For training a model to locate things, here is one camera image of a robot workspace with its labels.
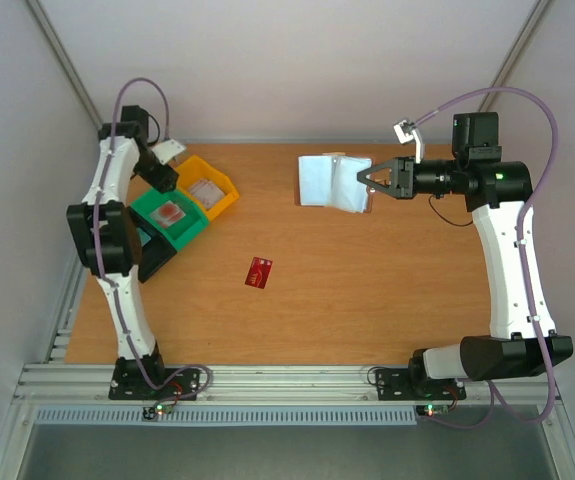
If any brown leather card holder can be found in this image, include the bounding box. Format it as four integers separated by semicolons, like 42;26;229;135
294;153;374;213

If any red VIP credit card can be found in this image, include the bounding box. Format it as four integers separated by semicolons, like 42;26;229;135
245;257;273;289

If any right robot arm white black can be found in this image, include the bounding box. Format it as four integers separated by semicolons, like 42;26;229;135
357;113;573;399

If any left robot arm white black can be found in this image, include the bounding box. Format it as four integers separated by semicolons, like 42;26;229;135
66;105;178;400

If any cards stack in yellow bin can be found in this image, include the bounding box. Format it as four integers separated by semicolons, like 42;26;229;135
188;178;225;210

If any teal card in black bin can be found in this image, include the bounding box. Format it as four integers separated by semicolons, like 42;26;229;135
137;227;151;245

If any yellow plastic bin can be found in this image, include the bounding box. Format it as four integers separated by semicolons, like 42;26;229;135
175;155;240;222

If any green plastic bin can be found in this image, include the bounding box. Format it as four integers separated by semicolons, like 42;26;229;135
131;189;209;251

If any black plastic bin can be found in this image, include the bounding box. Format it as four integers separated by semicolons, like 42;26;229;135
137;225;177;283

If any right small circuit board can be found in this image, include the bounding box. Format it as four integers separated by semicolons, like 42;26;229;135
416;403;452;417

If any small circuit board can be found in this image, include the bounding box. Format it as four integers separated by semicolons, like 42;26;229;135
416;403;452;417
142;404;174;421

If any left small circuit board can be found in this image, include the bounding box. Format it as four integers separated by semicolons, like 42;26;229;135
142;404;174;421

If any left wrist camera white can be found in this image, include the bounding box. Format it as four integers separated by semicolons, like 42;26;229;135
151;139;187;165

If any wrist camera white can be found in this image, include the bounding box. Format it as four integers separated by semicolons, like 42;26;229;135
393;119;425;164
151;139;187;165

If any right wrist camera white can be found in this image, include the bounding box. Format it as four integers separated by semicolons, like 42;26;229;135
393;119;425;164

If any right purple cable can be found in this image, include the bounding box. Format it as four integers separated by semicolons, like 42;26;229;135
414;86;560;430

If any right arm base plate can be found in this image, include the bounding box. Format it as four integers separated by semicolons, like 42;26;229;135
367;366;467;403

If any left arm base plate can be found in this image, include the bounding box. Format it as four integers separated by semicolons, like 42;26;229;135
108;368;207;401

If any aluminium front rail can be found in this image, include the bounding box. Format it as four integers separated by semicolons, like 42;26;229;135
11;363;563;406

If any grey slotted cable duct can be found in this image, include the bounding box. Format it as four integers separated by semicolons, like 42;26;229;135
35;405;417;427

